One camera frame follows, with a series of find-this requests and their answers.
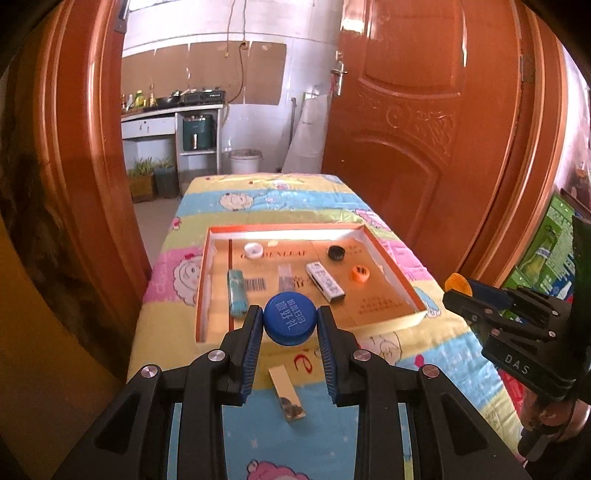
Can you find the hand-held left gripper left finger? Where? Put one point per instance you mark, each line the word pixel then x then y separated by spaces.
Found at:
pixel 252 351

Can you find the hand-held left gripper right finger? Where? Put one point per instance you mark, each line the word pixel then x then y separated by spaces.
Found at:
pixel 327 351

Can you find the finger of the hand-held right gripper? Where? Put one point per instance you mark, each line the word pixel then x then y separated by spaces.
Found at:
pixel 471 309
pixel 491 293

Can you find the orange bottle cap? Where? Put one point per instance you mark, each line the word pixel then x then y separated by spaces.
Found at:
pixel 456 280
pixel 360 273

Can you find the blue bottle cap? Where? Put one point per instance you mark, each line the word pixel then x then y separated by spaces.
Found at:
pixel 290 318

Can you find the teal lighter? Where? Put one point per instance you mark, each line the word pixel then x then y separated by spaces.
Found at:
pixel 237 293

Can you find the shallow cardboard box tray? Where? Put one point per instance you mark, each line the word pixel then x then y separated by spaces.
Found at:
pixel 374 309

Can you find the white printed lighter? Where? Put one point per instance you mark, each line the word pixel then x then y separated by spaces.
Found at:
pixel 325 281

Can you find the small clear plastic case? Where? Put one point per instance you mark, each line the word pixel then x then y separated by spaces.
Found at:
pixel 285 277

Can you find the gold rectangular bar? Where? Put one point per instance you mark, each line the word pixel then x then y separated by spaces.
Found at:
pixel 286 392

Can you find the stack of green crates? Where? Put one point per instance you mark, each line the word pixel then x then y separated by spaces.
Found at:
pixel 549 249

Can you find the black bottle cap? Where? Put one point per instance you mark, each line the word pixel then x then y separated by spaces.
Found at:
pixel 336 253

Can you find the white bottle cap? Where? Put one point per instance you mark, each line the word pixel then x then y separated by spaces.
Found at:
pixel 253 251

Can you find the cartoon printed blanket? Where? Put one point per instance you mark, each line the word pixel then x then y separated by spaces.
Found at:
pixel 277 194

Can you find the brown wooden door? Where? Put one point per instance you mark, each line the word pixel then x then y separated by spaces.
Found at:
pixel 406 152

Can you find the white plastic bucket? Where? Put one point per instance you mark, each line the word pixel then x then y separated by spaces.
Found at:
pixel 244 162

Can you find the potted plant dark pot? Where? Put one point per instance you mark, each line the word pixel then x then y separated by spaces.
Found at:
pixel 166 182

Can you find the potted plant brown pot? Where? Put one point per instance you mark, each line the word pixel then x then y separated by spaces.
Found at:
pixel 142 187

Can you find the white leaning bag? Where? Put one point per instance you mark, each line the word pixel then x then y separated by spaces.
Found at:
pixel 307 138

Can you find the green air fryer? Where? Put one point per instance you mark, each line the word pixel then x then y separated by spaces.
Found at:
pixel 198 134

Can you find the metal door hinge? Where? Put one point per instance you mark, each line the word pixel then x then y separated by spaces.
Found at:
pixel 528 69

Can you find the white kitchen counter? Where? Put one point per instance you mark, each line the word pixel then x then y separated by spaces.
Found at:
pixel 147 129

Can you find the black gas stove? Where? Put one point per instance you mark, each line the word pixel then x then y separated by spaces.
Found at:
pixel 203 97

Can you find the black wok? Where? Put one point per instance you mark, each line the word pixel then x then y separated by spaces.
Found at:
pixel 167 100

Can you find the yellow green bottle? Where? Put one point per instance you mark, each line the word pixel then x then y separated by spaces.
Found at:
pixel 140 99

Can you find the metal lock strike plate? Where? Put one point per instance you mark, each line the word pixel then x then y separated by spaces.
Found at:
pixel 121 16

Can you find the wooden door frame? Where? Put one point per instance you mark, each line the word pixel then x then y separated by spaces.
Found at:
pixel 83 161

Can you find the cardboard wall sheet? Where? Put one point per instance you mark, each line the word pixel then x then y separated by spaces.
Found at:
pixel 258 74

